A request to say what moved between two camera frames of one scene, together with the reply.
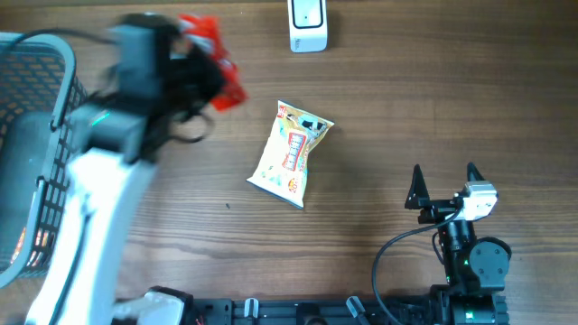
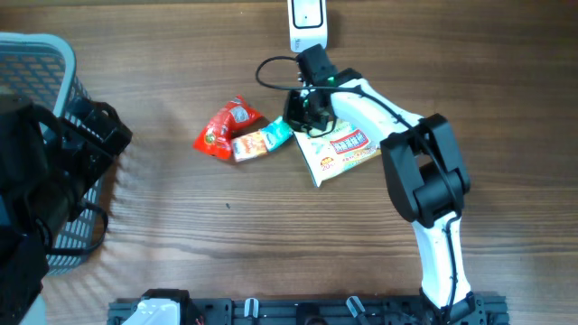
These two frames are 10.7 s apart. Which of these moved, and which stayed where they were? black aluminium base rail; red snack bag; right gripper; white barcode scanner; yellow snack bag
Moved: yellow snack bag; right gripper; red snack bag
Stayed: white barcode scanner; black aluminium base rail
